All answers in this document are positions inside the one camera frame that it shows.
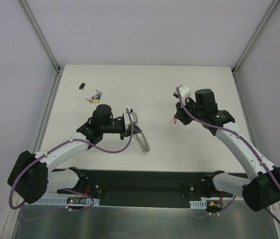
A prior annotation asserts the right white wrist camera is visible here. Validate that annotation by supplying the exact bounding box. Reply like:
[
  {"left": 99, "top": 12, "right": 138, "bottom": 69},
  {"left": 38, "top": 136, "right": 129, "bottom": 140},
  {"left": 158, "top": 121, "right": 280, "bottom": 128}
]
[{"left": 173, "top": 85, "right": 191, "bottom": 101}]

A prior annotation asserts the metal disc with keyrings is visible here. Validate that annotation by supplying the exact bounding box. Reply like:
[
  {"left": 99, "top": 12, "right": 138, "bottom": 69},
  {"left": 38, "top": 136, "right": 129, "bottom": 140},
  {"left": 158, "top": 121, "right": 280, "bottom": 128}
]
[{"left": 134, "top": 132, "right": 150, "bottom": 153}]

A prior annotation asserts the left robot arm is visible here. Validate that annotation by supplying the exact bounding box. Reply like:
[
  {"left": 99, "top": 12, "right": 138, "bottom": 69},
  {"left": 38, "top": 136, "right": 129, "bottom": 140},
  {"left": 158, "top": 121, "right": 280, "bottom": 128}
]
[{"left": 7, "top": 104, "right": 141, "bottom": 209}]

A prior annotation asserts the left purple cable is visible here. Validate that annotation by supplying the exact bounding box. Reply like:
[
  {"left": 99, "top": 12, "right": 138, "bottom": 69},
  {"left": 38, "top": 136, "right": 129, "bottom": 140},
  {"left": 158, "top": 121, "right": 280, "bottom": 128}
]
[{"left": 8, "top": 108, "right": 133, "bottom": 212}]

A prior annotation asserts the left white cable duct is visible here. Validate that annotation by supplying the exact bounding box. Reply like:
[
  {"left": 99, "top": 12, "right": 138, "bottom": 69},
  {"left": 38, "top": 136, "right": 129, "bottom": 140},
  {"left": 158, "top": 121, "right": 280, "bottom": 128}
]
[{"left": 33, "top": 195, "right": 100, "bottom": 207}]

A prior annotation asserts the yellow tag key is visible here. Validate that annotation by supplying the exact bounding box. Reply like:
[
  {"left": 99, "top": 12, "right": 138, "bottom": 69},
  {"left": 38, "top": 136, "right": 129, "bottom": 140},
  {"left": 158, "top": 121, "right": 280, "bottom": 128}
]
[{"left": 86, "top": 99, "right": 100, "bottom": 104}]

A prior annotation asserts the white cable duct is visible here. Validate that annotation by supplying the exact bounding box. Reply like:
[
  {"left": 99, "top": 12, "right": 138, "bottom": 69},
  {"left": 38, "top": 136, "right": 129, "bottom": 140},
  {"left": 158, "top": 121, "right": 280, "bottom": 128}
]
[
  {"left": 33, "top": 195, "right": 100, "bottom": 207},
  {"left": 189, "top": 200, "right": 207, "bottom": 210}
]

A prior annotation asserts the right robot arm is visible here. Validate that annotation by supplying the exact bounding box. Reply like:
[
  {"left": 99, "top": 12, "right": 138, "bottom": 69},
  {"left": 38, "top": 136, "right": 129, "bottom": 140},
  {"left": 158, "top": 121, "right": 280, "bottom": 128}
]
[{"left": 173, "top": 85, "right": 280, "bottom": 212}]

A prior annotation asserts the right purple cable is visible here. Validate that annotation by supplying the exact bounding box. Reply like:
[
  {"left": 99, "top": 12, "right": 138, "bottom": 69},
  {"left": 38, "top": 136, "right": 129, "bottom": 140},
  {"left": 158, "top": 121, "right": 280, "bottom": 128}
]
[{"left": 176, "top": 86, "right": 280, "bottom": 231}]

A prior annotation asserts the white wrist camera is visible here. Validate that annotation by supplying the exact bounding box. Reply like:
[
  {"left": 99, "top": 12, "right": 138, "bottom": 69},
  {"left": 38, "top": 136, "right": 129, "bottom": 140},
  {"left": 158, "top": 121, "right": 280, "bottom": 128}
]
[
  {"left": 173, "top": 85, "right": 191, "bottom": 101},
  {"left": 123, "top": 107, "right": 138, "bottom": 127}
]

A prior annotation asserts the aluminium frame post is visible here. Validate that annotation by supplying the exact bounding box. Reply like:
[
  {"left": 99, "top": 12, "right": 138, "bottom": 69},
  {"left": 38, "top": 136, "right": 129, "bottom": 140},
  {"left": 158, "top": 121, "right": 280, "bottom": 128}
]
[
  {"left": 232, "top": 0, "right": 280, "bottom": 76},
  {"left": 19, "top": 0, "right": 63, "bottom": 73}
]

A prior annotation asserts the right white cable duct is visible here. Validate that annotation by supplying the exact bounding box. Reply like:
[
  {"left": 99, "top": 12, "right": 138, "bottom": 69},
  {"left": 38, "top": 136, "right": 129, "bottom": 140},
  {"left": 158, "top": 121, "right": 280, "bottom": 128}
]
[{"left": 189, "top": 200, "right": 207, "bottom": 210}]

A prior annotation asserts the right aluminium frame post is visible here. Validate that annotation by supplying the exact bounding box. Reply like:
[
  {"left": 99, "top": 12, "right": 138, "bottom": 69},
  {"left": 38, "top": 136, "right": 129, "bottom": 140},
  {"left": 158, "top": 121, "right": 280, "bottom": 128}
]
[{"left": 232, "top": 0, "right": 280, "bottom": 76}]

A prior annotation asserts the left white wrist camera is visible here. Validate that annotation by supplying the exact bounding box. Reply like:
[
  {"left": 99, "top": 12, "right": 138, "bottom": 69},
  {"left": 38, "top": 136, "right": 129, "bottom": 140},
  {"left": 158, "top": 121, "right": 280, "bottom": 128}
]
[{"left": 123, "top": 107, "right": 138, "bottom": 127}]

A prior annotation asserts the purple cable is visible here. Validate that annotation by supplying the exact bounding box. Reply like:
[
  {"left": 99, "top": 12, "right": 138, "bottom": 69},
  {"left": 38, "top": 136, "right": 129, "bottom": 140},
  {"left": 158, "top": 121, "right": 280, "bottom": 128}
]
[
  {"left": 8, "top": 108, "right": 133, "bottom": 212},
  {"left": 176, "top": 86, "right": 280, "bottom": 231}
]

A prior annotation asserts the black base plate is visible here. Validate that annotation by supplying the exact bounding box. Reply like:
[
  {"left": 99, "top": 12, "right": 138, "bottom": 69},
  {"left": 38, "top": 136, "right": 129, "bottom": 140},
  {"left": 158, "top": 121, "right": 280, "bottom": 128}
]
[{"left": 56, "top": 168, "right": 247, "bottom": 209}]

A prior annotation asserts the left aluminium frame post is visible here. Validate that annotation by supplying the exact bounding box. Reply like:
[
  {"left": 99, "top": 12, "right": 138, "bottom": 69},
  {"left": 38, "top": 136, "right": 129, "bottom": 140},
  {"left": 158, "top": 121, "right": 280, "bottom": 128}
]
[{"left": 19, "top": 0, "right": 63, "bottom": 73}]

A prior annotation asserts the blue tag key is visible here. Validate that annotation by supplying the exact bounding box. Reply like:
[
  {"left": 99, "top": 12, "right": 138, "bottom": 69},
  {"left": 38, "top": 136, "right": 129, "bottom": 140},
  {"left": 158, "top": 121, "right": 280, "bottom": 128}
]
[{"left": 92, "top": 90, "right": 102, "bottom": 100}]

